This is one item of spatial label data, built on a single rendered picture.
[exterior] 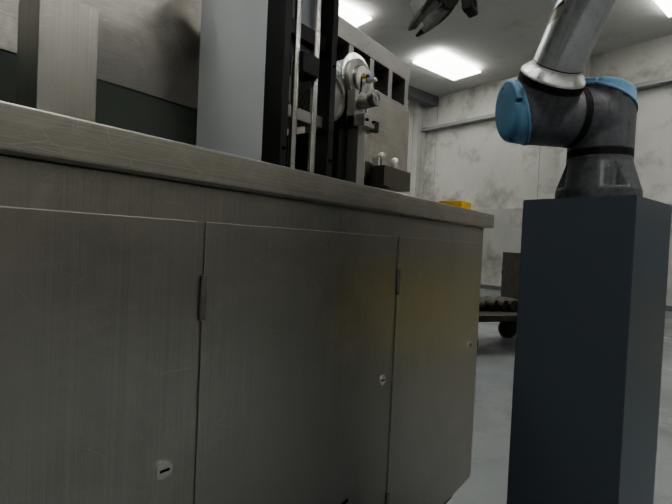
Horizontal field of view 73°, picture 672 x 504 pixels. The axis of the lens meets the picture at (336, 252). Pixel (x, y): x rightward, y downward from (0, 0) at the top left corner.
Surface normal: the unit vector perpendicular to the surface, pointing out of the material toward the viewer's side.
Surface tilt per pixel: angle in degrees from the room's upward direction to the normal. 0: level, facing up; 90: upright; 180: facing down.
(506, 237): 90
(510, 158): 90
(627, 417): 90
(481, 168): 90
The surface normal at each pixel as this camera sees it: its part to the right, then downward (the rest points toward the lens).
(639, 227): 0.64, 0.04
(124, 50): 0.80, 0.05
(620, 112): 0.13, 0.03
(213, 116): -0.61, -0.01
